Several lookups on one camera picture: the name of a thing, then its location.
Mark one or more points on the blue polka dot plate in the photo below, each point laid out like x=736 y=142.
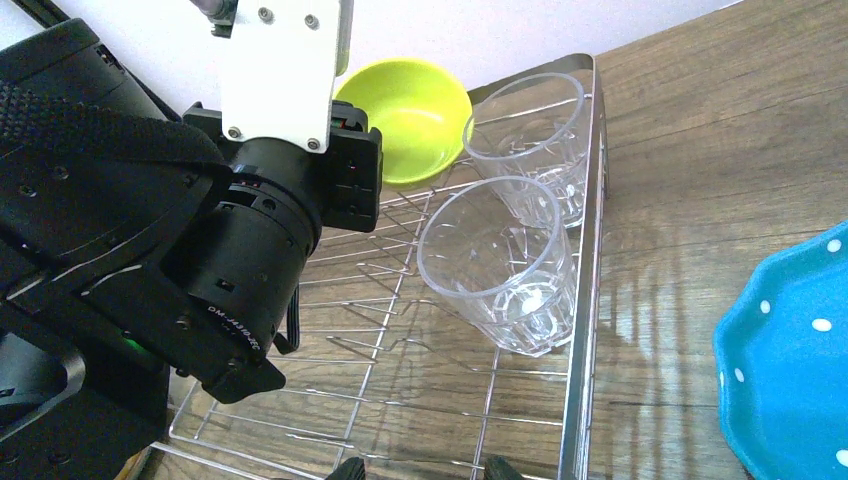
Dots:
x=781 y=361

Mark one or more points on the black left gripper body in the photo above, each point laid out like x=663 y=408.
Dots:
x=278 y=187

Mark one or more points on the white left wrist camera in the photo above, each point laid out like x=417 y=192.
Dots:
x=279 y=65

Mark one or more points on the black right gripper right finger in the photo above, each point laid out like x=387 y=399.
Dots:
x=498 y=468

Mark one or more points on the yellow green bowl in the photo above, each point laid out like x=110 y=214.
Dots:
x=420 y=108

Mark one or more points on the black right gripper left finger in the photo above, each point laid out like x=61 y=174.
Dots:
x=351 y=469

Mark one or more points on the metal wire dish rack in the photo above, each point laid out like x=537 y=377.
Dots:
x=388 y=373

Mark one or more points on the black aluminium frame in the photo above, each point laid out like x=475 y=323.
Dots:
x=46 y=13

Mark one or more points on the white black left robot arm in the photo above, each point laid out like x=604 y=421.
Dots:
x=134 y=246

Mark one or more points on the small clear plastic cup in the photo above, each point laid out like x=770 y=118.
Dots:
x=497 y=252

